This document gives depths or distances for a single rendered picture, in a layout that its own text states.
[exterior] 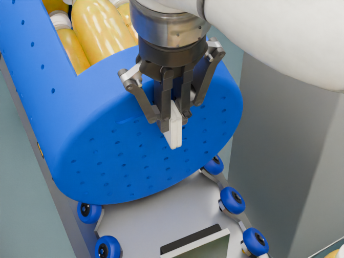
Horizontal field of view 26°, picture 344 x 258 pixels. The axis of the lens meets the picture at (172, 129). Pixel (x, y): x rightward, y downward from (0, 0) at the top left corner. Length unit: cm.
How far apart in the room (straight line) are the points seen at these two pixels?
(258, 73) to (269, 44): 104
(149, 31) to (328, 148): 87
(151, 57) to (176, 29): 7
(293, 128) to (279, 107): 5
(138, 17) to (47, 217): 151
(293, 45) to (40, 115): 48
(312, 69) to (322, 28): 4
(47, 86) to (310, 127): 72
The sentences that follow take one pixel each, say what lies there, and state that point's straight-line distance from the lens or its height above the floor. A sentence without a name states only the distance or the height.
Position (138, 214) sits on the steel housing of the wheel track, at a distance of 116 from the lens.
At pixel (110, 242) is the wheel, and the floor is 98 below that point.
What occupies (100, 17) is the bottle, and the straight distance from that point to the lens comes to 104.
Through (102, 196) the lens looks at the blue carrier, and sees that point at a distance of 109.
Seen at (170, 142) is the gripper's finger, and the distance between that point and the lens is 97.
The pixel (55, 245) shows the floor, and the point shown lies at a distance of 218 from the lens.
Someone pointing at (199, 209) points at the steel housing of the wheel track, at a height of 93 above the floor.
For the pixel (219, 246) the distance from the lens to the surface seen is 103.
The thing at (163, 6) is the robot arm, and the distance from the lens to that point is 72.
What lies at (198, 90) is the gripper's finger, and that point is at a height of 123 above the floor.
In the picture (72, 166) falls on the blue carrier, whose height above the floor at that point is 112.
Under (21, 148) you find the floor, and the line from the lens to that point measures 236.
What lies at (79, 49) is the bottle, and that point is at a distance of 108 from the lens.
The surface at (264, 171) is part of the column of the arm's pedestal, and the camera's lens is 188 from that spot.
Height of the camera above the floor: 196
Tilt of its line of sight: 57 degrees down
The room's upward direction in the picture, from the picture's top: straight up
